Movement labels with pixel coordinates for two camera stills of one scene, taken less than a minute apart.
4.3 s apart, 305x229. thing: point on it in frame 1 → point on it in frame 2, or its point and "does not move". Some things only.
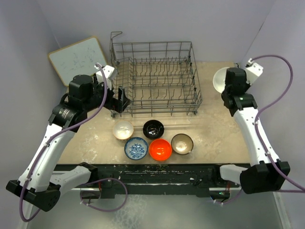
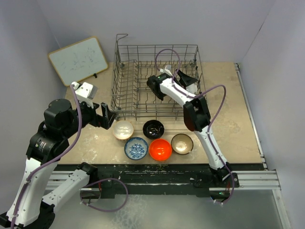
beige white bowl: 123,130 does not move
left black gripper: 117,105 → 107,117
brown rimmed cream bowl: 182,143 does not move
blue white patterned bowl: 136,148 does not move
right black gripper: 247,85 → 186,80
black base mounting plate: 205,179 does not move
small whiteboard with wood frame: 79,58 does not move
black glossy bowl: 153,129 does not move
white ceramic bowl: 218,79 → 192,88
